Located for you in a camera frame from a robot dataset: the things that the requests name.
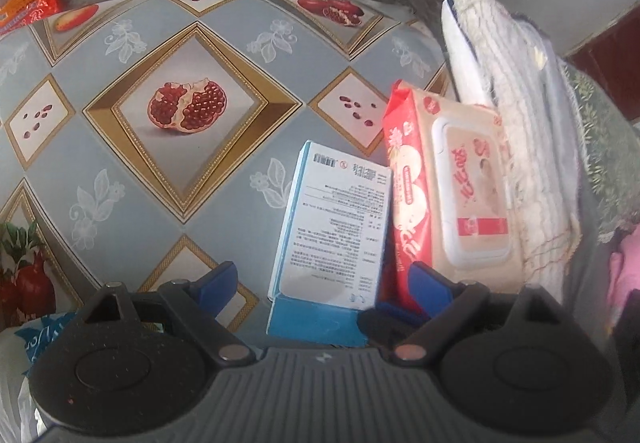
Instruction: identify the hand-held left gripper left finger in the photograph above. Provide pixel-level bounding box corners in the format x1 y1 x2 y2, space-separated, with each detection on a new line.
75 260 258 366

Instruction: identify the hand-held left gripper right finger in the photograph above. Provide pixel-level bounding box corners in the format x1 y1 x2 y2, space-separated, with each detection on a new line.
392 261 576 364

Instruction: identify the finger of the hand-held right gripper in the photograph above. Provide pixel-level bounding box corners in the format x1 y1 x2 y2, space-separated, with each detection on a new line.
357 301 432 350

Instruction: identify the red wet wipes pack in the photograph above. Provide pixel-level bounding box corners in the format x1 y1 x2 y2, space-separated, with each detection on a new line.
382 79 516 319

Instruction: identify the white blue carton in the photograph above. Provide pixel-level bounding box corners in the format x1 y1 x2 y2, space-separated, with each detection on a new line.
266 140 393 349

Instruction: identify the translucent plastic bag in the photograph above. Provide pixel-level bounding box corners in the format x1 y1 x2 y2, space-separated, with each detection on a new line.
0 310 76 443

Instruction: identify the pink dotted pillow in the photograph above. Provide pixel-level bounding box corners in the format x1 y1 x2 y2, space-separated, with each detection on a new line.
607 225 640 324

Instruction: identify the folded white quilt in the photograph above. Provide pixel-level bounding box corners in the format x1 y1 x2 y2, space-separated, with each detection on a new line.
441 0 586 296

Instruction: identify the green patterned cushion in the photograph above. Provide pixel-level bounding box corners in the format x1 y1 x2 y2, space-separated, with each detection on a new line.
562 63 640 244

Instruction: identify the dark red door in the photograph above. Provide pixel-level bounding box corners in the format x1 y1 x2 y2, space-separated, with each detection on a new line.
565 15 640 74

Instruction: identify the orange snack packet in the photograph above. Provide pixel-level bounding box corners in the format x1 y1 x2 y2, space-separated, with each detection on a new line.
0 0 63 36

